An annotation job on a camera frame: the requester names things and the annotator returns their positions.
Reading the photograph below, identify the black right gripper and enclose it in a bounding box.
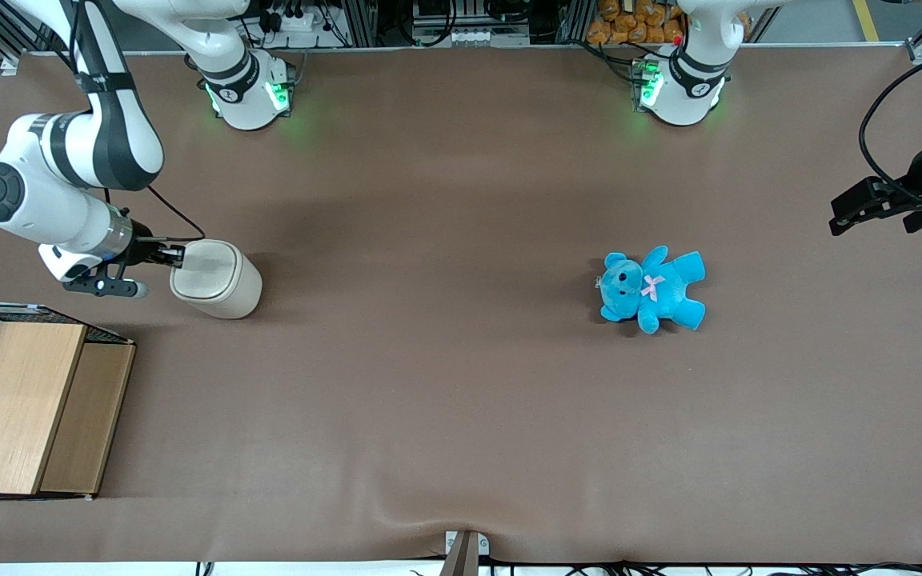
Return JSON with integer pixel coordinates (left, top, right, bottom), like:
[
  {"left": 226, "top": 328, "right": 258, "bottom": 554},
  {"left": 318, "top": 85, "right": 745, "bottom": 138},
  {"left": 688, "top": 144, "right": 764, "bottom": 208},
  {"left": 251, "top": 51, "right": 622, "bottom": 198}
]
[{"left": 113, "top": 226, "right": 186, "bottom": 270}]

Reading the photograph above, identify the white square trash can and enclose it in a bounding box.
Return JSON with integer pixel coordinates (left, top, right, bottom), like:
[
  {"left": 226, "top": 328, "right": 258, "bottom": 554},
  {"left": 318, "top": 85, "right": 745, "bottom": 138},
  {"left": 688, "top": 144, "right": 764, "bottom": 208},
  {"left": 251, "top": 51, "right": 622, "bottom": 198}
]
[{"left": 169, "top": 238, "right": 263, "bottom": 320}]

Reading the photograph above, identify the light wooden box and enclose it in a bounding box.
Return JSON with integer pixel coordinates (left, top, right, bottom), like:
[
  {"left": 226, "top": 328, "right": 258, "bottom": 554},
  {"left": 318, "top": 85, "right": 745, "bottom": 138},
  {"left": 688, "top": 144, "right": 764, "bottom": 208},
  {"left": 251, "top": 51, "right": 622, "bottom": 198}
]
[{"left": 0, "top": 322, "right": 137, "bottom": 497}]

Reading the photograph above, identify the blue teddy bear plush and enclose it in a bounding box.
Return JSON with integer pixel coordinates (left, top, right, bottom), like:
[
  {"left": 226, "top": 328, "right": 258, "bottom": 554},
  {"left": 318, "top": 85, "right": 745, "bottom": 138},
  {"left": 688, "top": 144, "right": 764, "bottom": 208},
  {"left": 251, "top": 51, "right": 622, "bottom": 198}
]
[{"left": 595, "top": 246, "right": 707, "bottom": 335}]

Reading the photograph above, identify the white power strip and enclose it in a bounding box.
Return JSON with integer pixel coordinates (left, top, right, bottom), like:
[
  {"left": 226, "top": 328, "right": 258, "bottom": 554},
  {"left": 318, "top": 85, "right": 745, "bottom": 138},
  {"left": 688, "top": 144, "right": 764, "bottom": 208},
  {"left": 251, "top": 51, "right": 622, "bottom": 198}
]
[{"left": 267, "top": 6, "right": 342, "bottom": 34}]

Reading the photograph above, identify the orange plush toy pile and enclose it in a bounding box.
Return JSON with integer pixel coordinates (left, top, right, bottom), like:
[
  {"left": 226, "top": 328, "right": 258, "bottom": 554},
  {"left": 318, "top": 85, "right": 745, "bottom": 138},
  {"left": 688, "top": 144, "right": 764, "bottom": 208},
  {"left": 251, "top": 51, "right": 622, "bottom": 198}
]
[{"left": 587, "top": 0, "right": 686, "bottom": 46}]

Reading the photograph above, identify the white connector block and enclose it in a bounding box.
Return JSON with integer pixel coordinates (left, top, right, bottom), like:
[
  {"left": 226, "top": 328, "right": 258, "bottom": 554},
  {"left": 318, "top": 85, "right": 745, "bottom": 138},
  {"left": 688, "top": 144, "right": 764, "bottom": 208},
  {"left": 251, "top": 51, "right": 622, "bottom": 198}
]
[{"left": 411, "top": 22, "right": 531, "bottom": 47}]

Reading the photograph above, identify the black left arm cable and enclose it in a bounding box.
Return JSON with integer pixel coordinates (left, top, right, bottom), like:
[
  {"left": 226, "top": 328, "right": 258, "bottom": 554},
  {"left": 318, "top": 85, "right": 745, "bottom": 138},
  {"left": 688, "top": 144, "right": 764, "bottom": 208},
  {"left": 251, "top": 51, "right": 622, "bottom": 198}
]
[{"left": 859, "top": 44, "right": 922, "bottom": 205}]

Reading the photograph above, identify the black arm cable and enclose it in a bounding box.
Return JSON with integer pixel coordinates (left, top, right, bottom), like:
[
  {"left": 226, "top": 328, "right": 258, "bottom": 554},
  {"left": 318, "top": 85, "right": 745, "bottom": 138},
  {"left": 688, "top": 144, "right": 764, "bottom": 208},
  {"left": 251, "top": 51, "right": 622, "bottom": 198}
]
[
  {"left": 859, "top": 44, "right": 922, "bottom": 205},
  {"left": 67, "top": 0, "right": 207, "bottom": 243}
]

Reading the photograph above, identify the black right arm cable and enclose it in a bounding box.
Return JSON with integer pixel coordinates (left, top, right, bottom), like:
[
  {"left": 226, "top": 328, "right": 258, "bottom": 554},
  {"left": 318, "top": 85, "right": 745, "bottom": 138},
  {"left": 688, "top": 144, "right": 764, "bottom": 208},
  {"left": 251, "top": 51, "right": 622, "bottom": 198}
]
[{"left": 67, "top": 0, "right": 207, "bottom": 243}]

